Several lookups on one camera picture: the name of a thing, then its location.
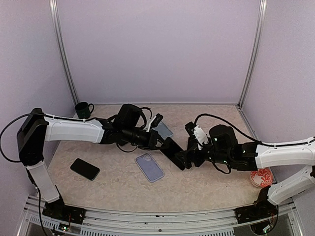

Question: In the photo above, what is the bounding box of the left aluminium frame post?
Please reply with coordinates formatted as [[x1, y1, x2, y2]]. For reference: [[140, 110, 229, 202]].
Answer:
[[49, 0, 79, 105]]

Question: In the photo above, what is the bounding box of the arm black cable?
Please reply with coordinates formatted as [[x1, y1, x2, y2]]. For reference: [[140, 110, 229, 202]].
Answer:
[[0, 113, 96, 163], [194, 114, 263, 145]]

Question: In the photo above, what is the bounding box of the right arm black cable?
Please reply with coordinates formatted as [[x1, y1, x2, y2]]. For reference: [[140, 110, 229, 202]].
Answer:
[[194, 114, 263, 145]]

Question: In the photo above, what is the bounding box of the black smartphone on table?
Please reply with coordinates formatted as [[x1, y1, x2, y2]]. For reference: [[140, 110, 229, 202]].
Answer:
[[70, 158, 100, 181]]

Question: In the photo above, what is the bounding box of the aluminium frame post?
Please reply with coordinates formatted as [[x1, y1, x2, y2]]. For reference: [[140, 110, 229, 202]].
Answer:
[[238, 0, 267, 110], [49, 0, 79, 105]]

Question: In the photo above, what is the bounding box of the red white patterned dish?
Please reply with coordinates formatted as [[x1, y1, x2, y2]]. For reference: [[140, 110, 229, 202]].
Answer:
[[250, 169, 273, 188]]

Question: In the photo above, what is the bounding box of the dark green mug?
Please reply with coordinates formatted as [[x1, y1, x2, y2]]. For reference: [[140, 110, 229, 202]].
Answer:
[[75, 102, 95, 119]]

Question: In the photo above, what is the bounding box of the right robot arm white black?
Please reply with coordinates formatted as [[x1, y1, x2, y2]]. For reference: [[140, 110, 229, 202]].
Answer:
[[175, 124, 315, 218]]

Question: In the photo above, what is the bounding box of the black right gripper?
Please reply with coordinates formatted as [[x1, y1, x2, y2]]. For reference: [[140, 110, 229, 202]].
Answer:
[[175, 139, 232, 169]]

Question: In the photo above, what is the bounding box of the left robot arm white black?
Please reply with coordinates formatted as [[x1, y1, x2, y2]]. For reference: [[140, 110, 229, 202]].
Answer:
[[17, 104, 170, 219]]

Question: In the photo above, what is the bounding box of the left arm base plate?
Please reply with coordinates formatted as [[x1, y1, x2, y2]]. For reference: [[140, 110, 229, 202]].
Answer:
[[42, 199, 86, 225]]

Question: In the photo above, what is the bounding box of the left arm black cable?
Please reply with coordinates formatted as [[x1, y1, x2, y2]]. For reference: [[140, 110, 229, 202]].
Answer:
[[0, 113, 96, 163]]

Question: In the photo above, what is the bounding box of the lavender phone case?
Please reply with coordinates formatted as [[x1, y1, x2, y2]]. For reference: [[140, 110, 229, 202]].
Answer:
[[135, 153, 164, 183]]

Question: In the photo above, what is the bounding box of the white-edged black smartphone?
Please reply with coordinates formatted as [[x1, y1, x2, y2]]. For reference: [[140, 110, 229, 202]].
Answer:
[[160, 139, 185, 171]]

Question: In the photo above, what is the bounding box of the light blue phone case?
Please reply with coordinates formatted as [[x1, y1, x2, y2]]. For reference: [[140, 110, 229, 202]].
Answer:
[[153, 121, 173, 140]]

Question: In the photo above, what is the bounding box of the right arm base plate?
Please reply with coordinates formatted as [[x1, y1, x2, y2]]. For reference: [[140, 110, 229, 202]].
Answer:
[[234, 201, 278, 224]]

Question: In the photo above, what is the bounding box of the front aluminium rail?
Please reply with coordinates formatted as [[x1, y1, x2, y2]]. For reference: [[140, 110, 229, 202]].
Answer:
[[14, 195, 306, 236]]

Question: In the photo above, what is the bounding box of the right aluminium frame post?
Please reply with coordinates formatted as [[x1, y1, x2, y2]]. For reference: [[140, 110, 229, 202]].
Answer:
[[238, 0, 267, 110]]

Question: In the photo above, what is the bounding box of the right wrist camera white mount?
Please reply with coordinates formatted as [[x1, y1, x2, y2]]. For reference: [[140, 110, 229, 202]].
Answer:
[[185, 122, 209, 150]]

